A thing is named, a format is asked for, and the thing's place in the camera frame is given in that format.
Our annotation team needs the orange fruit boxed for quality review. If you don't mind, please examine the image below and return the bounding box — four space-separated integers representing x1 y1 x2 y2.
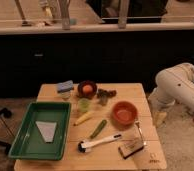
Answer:
82 85 93 93

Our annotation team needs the blue sponge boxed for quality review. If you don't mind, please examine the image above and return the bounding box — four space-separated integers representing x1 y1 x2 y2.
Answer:
57 80 74 93

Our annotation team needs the dark red bowl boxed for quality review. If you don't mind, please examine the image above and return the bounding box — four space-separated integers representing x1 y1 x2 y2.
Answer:
77 80 97 99

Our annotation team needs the green pepper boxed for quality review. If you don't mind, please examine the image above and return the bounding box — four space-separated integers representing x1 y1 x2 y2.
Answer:
89 120 107 139

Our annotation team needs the green plastic tray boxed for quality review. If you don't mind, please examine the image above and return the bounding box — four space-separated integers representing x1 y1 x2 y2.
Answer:
9 102 71 160

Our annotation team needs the white handled brush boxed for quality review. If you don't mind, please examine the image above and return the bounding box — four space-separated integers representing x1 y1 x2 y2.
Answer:
78 134 122 153

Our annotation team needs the small clear cup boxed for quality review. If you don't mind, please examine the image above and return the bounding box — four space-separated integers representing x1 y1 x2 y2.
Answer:
60 91 71 100

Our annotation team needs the green plastic cup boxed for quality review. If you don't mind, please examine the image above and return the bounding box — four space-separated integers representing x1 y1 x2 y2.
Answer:
78 98 90 113

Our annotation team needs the dark grape bunch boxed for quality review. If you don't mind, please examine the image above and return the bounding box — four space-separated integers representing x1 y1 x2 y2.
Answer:
97 89 117 106

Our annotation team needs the black chair base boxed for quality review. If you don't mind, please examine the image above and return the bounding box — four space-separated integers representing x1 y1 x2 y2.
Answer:
0 108 12 154

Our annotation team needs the grey cloth piece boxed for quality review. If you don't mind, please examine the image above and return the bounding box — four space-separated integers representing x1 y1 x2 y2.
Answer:
36 121 57 143

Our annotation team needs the orange bowl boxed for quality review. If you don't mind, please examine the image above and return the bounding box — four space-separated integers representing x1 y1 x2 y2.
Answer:
111 101 138 126

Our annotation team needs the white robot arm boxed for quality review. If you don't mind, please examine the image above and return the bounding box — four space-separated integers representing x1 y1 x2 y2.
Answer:
148 63 194 112

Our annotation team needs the metal fork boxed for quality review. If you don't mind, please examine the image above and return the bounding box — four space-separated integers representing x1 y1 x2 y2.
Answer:
135 120 147 146

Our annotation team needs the wooden block brush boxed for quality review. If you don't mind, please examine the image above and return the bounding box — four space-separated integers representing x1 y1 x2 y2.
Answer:
118 138 144 159

